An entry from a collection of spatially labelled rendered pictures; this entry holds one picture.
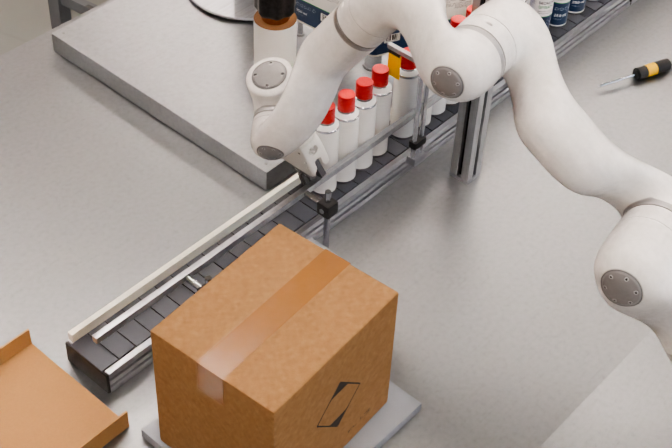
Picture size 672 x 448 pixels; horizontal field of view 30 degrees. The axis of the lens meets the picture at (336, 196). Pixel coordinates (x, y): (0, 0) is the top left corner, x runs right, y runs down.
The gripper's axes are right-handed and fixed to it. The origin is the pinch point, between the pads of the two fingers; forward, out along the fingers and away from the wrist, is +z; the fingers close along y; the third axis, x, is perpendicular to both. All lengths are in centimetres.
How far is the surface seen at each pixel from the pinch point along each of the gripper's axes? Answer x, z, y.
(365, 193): -7.4, 11.7, -5.5
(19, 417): 68, -13, 1
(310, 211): 4.2, 5.1, -2.8
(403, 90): -26.7, 2.8, -1.3
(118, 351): 49, -11, -3
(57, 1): -39, 96, 174
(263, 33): -18.5, -5.2, 27.1
